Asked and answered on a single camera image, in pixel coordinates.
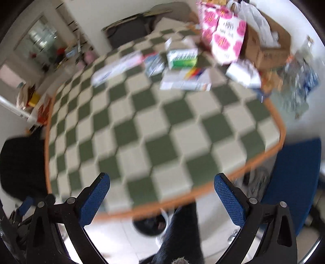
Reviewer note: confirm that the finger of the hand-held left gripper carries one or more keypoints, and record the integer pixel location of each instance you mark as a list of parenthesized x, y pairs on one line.
[(26, 205)]

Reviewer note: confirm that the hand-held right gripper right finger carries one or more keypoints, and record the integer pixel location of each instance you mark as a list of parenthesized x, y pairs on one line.
[(229, 200)]

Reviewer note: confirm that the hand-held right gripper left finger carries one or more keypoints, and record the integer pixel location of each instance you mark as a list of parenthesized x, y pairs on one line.
[(94, 199)]

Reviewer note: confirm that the grey trash bin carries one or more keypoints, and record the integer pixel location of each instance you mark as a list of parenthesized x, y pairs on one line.
[(147, 226)]

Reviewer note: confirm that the black jacket on chair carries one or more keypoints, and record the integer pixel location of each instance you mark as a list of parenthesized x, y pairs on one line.
[(22, 165)]

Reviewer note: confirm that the person's dark trouser legs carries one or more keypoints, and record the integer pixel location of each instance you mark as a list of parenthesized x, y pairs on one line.
[(180, 228)]

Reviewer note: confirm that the grey fluffy cuff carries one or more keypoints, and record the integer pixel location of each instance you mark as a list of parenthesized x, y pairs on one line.
[(180, 261)]

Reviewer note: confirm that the green white checkered tablecloth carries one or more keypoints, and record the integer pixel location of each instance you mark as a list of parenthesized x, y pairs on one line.
[(152, 127)]

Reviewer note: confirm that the red gift box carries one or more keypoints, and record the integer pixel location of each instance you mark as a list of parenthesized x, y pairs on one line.
[(43, 111)]

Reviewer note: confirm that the yellow bin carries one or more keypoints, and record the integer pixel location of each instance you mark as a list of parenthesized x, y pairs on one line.
[(34, 100)]

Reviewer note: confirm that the pile of clothes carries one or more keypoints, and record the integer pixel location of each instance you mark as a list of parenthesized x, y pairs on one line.
[(22, 94)]

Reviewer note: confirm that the clear plastic bottle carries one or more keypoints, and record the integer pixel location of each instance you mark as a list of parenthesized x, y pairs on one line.
[(294, 91)]

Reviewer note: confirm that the crumpled white tissue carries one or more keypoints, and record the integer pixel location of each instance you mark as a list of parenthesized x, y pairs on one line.
[(243, 73)]

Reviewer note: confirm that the white box with colour stripes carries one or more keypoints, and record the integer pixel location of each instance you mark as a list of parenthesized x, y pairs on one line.
[(185, 80)]

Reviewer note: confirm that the orange snack packet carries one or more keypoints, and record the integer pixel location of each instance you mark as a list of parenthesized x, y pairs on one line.
[(271, 78)]

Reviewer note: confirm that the long white toothpaste box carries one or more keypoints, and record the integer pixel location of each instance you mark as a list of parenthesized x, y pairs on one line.
[(114, 68)]

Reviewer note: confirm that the pink suitcase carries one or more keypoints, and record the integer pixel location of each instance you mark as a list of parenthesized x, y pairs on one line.
[(88, 57)]

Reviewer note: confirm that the blue label bottle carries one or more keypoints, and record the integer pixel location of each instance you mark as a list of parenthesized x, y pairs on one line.
[(311, 80)]

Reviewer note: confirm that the open green white box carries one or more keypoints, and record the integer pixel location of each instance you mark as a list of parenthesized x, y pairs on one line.
[(182, 59)]

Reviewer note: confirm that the brown cardboard box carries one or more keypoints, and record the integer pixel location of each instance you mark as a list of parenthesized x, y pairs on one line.
[(266, 55)]

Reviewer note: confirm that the pink patterned bag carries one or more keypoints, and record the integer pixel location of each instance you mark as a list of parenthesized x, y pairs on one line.
[(223, 38)]

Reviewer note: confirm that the white plastic bag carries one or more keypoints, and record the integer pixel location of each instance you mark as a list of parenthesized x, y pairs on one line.
[(256, 20)]

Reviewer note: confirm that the white pillow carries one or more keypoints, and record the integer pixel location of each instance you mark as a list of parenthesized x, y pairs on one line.
[(170, 24)]

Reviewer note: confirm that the grey cushion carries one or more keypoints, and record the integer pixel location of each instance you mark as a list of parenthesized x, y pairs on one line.
[(172, 9)]

